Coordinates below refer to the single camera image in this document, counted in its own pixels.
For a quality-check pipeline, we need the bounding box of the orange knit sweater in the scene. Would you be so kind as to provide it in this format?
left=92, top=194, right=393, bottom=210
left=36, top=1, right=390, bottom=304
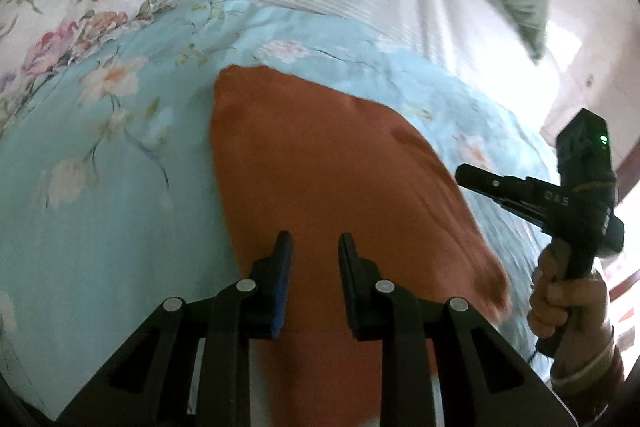
left=209, top=64, right=512, bottom=427

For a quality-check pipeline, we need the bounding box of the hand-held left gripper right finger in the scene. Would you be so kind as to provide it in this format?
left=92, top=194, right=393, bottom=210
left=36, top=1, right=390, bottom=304
left=338, top=232, right=576, bottom=427

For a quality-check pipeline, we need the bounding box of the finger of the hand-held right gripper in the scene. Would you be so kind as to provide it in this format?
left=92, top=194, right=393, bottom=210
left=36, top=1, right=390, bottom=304
left=495, top=197, right=557, bottom=229
left=455, top=164, right=563, bottom=208

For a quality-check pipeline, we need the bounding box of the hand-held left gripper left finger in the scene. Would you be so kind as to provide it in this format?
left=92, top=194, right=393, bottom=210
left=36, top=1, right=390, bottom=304
left=57, top=231, right=295, bottom=427

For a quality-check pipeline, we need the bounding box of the light blue floral bedsheet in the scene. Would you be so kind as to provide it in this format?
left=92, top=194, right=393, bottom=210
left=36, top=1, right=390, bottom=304
left=0, top=0, right=561, bottom=423

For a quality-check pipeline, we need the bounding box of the person's right hand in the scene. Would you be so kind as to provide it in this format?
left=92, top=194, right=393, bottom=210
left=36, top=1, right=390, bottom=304
left=527, top=239, right=614, bottom=364

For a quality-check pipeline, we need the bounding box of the person's right forearm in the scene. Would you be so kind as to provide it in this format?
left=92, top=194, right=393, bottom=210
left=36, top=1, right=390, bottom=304
left=550, top=327, right=628, bottom=403

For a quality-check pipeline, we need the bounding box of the floral pillow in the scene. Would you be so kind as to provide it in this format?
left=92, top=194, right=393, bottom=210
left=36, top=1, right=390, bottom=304
left=0, top=0, right=178, bottom=128

